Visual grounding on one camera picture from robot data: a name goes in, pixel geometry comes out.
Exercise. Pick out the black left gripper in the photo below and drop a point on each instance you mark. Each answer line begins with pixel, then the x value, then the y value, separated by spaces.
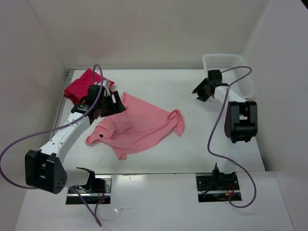
pixel 119 107

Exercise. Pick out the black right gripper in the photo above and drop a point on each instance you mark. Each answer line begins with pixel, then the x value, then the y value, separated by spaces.
pixel 197 89

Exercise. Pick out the light pink t shirt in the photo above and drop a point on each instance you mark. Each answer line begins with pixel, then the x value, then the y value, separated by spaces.
pixel 140 127

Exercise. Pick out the magenta t shirt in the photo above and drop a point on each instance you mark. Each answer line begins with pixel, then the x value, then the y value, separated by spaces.
pixel 80 85

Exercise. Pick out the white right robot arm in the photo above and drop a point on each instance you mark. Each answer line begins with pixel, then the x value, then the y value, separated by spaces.
pixel 240 126

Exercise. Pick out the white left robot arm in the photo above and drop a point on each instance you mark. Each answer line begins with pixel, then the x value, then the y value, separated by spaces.
pixel 44 168

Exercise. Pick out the white plastic basket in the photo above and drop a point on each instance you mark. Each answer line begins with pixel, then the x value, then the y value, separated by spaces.
pixel 223 62

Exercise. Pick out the dark red folded t shirt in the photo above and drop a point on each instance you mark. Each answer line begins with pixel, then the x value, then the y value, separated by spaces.
pixel 73 98

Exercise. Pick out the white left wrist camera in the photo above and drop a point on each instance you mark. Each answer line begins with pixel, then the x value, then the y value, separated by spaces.
pixel 107 84

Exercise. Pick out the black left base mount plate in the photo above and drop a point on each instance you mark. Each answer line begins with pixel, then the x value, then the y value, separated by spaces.
pixel 98 192

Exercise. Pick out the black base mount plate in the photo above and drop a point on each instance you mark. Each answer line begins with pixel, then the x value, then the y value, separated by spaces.
pixel 211 190
pixel 98 192

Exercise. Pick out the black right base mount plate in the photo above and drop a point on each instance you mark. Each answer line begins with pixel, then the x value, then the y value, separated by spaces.
pixel 211 190

